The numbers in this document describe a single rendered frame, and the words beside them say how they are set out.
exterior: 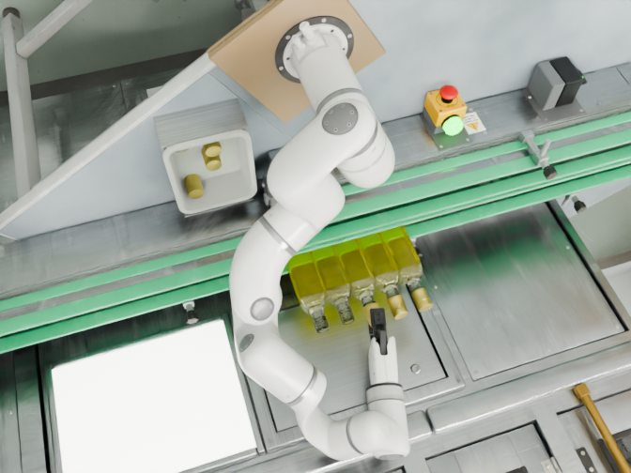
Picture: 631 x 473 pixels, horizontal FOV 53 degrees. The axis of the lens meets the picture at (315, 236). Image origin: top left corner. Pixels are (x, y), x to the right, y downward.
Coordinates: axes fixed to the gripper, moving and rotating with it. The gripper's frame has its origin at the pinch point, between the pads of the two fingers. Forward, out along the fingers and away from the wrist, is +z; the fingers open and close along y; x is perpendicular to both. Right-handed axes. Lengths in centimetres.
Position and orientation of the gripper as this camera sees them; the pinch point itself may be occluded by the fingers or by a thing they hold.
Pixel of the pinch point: (377, 321)
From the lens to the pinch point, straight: 138.9
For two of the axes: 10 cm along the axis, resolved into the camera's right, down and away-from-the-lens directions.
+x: -10.0, 0.3, -0.5
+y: 0.2, -5.3, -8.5
